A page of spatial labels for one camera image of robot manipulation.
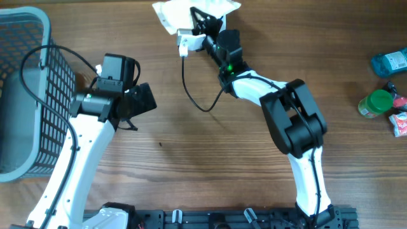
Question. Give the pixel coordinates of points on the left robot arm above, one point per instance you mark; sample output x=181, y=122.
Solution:
x=94, y=118

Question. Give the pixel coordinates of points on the brown white snack pouch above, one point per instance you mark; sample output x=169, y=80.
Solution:
x=175, y=14

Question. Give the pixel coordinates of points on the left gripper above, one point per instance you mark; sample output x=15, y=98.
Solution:
x=145, y=100

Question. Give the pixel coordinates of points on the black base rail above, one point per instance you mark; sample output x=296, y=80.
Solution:
x=334, y=217

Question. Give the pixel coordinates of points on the black red snack packet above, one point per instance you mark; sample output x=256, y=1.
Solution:
x=398, y=101

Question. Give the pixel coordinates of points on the small red white carton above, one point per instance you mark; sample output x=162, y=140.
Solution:
x=399, y=123

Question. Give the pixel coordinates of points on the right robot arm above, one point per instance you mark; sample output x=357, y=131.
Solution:
x=294, y=121

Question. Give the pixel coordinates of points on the green lid jar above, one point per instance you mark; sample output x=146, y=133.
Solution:
x=375, y=104

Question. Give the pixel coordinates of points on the grey plastic mesh basket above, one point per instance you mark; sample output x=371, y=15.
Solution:
x=36, y=86

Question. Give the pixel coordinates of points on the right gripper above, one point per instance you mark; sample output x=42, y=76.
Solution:
x=212, y=25

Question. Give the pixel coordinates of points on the white barcode scanner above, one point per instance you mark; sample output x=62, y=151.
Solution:
x=223, y=19

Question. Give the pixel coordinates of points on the blue mouthwash bottle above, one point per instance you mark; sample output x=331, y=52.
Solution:
x=386, y=65

